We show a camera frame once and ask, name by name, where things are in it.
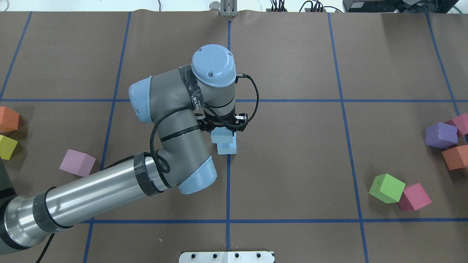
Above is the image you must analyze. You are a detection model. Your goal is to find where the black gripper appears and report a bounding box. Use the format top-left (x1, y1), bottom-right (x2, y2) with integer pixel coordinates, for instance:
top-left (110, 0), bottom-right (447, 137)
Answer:
top-left (197, 113), bottom-right (249, 133)

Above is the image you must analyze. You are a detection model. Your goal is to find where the light blue foam block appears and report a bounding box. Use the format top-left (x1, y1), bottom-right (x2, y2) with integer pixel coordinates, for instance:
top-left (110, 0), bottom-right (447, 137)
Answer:
top-left (210, 127), bottom-right (236, 144)
top-left (217, 136), bottom-right (237, 155)

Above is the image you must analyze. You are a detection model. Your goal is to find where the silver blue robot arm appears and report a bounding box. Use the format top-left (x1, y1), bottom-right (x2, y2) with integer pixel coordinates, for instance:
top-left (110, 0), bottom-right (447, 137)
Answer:
top-left (1, 44), bottom-right (250, 254)

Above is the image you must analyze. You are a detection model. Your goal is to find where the small metal cylinder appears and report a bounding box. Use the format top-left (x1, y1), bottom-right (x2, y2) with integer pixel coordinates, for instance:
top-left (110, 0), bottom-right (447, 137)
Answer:
top-left (209, 1), bottom-right (221, 11)

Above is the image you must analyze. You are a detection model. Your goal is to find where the light pink foam block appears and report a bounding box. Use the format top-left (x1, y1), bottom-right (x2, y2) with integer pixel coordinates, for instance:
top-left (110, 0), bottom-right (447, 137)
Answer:
top-left (59, 149), bottom-right (96, 178)

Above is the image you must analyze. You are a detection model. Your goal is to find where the magenta foam block beside green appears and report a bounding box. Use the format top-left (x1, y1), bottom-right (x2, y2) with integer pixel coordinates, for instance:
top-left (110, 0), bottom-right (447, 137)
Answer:
top-left (398, 183), bottom-right (432, 211)

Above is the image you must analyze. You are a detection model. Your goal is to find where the purple foam block near tray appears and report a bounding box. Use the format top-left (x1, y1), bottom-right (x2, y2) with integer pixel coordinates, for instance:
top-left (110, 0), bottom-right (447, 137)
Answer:
top-left (424, 122), bottom-right (458, 149)

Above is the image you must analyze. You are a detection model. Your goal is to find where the far orange foam block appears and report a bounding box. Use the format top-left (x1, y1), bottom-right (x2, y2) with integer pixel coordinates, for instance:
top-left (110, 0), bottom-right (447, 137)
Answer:
top-left (0, 106), bottom-right (20, 133)

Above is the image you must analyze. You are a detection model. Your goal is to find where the orange foam block near tray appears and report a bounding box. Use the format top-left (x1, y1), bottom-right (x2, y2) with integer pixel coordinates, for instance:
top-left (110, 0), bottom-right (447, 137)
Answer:
top-left (442, 145), bottom-right (468, 170)

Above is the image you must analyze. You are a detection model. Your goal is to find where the pink foam block near tray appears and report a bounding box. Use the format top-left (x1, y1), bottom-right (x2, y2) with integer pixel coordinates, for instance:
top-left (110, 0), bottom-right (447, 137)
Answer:
top-left (445, 113), bottom-right (468, 137)

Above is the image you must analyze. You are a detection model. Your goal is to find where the yellow foam block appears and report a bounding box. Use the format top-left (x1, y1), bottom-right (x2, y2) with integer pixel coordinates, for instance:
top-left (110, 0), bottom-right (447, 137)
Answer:
top-left (0, 135), bottom-right (18, 160)

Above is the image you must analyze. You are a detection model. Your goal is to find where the aluminium frame post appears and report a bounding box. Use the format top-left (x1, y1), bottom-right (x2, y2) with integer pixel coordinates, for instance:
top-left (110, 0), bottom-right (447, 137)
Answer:
top-left (219, 0), bottom-right (238, 17)

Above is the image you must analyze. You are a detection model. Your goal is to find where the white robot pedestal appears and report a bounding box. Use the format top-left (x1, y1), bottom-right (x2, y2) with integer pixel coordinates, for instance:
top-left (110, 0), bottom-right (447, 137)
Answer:
top-left (178, 251), bottom-right (276, 263)

